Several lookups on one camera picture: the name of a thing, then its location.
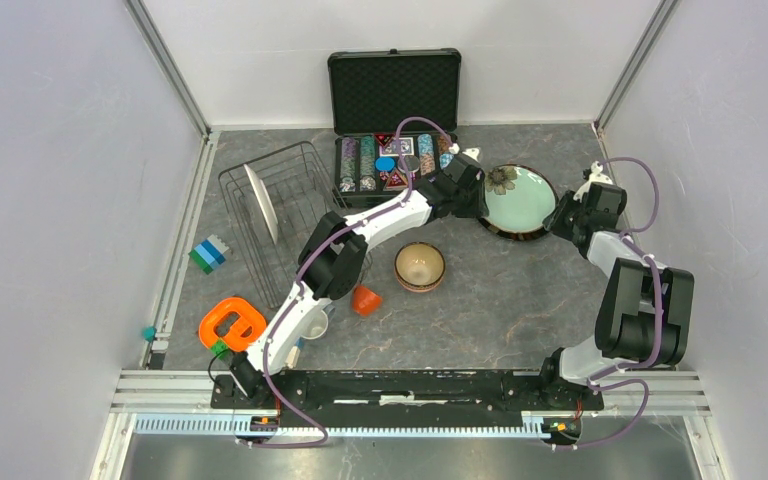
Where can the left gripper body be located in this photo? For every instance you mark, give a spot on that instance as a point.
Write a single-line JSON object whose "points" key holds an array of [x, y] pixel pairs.
{"points": [[470, 203]]}

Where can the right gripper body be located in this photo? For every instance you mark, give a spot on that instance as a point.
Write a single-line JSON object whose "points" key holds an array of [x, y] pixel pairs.
{"points": [[569, 213]]}

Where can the mint green flower plate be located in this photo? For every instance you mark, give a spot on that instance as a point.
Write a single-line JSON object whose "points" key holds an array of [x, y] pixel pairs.
{"points": [[520, 199]]}

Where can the white plate teal rim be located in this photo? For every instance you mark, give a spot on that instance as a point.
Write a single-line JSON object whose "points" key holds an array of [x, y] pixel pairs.
{"points": [[264, 202]]}

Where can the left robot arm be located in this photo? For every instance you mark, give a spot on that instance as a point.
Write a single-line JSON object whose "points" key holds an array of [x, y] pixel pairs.
{"points": [[331, 261]]}

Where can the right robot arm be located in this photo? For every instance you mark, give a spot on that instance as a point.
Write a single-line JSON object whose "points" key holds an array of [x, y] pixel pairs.
{"points": [[644, 317]]}

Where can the silver round dealer button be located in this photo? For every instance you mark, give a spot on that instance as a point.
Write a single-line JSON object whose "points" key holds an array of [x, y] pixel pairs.
{"points": [[410, 164]]}

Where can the dark brown bottom plate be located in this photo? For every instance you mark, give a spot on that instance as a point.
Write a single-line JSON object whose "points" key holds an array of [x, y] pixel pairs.
{"points": [[510, 232]]}

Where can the blue round chip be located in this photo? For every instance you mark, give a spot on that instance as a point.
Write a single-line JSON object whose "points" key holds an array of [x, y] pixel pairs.
{"points": [[385, 164]]}

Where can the tan ceramic bowl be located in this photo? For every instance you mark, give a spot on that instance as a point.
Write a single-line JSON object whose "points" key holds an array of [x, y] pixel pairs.
{"points": [[419, 267]]}

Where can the black poker chip case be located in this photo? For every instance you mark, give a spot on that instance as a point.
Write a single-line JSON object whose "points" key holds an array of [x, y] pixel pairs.
{"points": [[390, 103]]}

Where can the orange small cup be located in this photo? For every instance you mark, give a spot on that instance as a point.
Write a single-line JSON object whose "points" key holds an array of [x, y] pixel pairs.
{"points": [[365, 301]]}

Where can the white mug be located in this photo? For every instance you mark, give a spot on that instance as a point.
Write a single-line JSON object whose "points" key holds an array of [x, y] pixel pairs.
{"points": [[318, 326]]}

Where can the blue white toy block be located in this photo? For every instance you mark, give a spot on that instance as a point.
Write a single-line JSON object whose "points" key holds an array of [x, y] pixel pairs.
{"points": [[294, 354]]}

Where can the orange tape dispenser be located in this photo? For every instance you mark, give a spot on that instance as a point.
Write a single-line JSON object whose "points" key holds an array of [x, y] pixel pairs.
{"points": [[235, 321]]}

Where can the blue green stacked blocks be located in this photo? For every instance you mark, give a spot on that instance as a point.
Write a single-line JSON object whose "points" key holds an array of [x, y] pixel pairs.
{"points": [[210, 254]]}

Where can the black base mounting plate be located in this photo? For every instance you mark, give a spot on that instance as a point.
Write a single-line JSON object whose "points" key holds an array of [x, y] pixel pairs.
{"points": [[405, 398]]}

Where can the green dice block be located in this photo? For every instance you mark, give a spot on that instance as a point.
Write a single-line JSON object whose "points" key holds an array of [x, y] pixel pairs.
{"points": [[219, 348]]}

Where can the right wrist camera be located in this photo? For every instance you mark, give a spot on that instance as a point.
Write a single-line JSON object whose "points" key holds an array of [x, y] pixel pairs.
{"points": [[595, 174]]}

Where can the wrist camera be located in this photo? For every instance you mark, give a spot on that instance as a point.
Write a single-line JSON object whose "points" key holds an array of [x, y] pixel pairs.
{"points": [[464, 156], [595, 174]]}

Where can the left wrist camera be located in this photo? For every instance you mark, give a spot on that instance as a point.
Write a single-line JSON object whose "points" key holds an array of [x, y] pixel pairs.
{"points": [[464, 156]]}

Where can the black wire dish rack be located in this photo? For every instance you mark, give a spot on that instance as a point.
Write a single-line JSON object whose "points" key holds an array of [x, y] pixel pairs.
{"points": [[301, 192]]}

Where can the white cable duct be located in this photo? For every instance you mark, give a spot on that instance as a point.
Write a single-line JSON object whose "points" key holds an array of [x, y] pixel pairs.
{"points": [[245, 426]]}

